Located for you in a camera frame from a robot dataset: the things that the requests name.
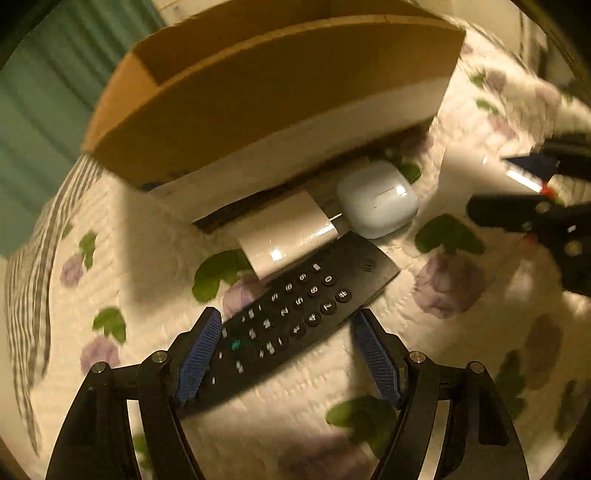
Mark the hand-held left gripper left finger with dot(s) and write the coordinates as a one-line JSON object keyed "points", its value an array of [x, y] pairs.
{"points": [[199, 354]]}

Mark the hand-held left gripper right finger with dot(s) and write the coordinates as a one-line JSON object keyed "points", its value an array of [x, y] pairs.
{"points": [[377, 357]]}

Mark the white cylindrical object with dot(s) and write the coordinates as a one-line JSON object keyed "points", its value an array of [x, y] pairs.
{"points": [[480, 177]]}

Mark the white earbuds case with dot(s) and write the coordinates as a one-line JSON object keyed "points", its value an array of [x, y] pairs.
{"points": [[377, 198]]}

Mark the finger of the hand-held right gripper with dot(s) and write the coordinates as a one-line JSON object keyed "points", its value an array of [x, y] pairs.
{"points": [[551, 159], [531, 214]]}

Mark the floral quilted blanket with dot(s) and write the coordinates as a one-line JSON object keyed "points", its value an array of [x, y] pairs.
{"points": [[323, 300]]}

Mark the cardboard box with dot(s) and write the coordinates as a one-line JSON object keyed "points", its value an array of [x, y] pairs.
{"points": [[277, 87]]}

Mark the black remote control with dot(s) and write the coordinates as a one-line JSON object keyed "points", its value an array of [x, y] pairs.
{"points": [[295, 314]]}

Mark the teal curtain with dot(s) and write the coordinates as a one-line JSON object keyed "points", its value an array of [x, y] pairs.
{"points": [[51, 106]]}

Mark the white power adapter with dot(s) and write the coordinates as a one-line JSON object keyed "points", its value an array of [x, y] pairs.
{"points": [[281, 230]]}

